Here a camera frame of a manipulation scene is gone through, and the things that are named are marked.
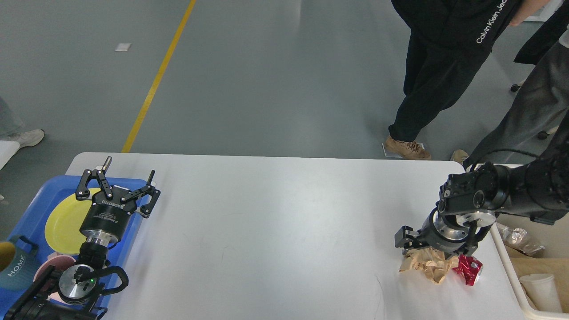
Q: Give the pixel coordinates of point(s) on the silver foil bag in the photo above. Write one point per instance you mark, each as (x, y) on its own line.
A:
(520, 239)

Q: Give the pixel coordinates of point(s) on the red wrapper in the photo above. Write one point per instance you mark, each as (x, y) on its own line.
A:
(469, 268)

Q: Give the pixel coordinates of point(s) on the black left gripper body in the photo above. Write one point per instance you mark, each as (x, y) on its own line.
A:
(108, 219)

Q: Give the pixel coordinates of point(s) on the pink mug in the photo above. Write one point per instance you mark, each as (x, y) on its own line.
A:
(61, 263)

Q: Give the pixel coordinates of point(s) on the person in grey trousers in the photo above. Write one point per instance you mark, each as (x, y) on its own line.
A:
(542, 97)

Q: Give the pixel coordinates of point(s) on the blue plastic tray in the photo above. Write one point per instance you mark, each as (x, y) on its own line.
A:
(32, 225)

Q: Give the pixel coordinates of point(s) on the white side table corner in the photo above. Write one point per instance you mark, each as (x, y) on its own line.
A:
(8, 148)

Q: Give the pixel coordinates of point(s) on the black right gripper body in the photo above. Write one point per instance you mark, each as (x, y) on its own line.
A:
(454, 235)

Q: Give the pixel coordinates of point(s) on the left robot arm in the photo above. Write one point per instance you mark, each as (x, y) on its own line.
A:
(81, 284)

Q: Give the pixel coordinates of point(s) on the person in black clothes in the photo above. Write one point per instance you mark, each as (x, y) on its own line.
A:
(449, 42)

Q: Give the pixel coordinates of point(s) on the brown paper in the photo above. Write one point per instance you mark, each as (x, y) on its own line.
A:
(431, 262)

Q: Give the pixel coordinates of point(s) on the white paper cup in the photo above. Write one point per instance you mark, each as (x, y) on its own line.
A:
(542, 291)

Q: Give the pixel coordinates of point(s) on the yellow plastic plate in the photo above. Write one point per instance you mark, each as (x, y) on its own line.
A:
(69, 215)

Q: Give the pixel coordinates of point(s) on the cream plastic bin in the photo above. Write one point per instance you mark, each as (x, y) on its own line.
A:
(493, 254)

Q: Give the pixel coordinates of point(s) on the brown paper bag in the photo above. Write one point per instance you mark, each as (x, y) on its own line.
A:
(526, 265)

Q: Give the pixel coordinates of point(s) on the teal green mug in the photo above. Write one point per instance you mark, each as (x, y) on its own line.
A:
(17, 266)

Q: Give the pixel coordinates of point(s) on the white furniture base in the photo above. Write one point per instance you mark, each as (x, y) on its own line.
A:
(545, 12)

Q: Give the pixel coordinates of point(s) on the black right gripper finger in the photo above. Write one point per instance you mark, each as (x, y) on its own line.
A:
(407, 239)

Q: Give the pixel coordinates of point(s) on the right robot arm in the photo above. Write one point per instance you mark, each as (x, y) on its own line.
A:
(469, 203)

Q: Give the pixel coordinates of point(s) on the person with white sneaker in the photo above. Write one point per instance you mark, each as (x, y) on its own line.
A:
(11, 128)

